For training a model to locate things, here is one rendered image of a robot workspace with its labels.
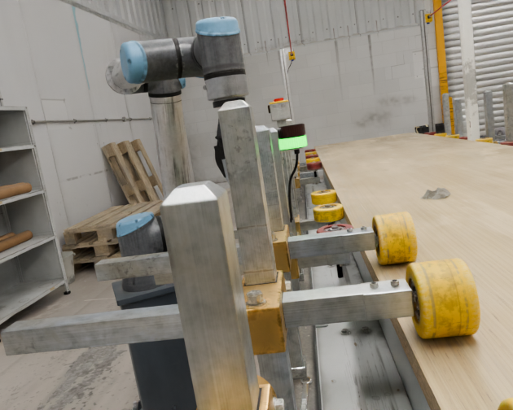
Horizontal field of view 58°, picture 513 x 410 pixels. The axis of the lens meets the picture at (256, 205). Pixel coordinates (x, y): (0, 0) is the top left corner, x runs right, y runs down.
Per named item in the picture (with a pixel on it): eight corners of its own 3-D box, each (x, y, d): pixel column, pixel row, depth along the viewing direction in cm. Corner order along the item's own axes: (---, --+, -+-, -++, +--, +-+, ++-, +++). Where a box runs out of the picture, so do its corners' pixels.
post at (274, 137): (291, 336, 108) (260, 129, 100) (291, 329, 111) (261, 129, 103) (305, 335, 108) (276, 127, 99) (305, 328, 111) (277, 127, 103)
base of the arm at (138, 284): (124, 296, 172) (120, 270, 171) (120, 282, 190) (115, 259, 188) (175, 283, 179) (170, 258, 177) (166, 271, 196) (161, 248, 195)
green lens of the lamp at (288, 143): (279, 150, 99) (278, 140, 99) (280, 148, 105) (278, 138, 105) (307, 146, 98) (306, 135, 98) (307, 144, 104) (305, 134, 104)
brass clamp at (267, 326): (232, 358, 48) (224, 311, 47) (247, 306, 61) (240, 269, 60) (291, 352, 47) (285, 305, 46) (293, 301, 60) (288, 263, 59)
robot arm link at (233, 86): (243, 72, 95) (197, 80, 96) (247, 97, 96) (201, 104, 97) (247, 76, 104) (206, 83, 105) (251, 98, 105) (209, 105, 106)
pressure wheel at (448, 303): (412, 255, 48) (401, 272, 55) (428, 335, 45) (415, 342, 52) (472, 248, 47) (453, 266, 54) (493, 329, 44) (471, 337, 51)
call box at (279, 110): (272, 123, 173) (269, 102, 171) (273, 123, 179) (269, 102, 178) (291, 120, 172) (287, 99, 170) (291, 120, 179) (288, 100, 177)
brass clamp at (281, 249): (255, 276, 72) (250, 245, 71) (261, 251, 85) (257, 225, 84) (295, 272, 71) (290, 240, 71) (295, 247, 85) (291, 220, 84)
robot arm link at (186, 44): (168, 42, 112) (179, 30, 100) (214, 38, 116) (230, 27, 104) (176, 82, 114) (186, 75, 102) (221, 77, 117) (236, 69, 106)
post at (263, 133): (287, 395, 83) (246, 128, 75) (287, 385, 87) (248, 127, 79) (306, 394, 83) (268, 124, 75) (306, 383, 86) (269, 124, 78)
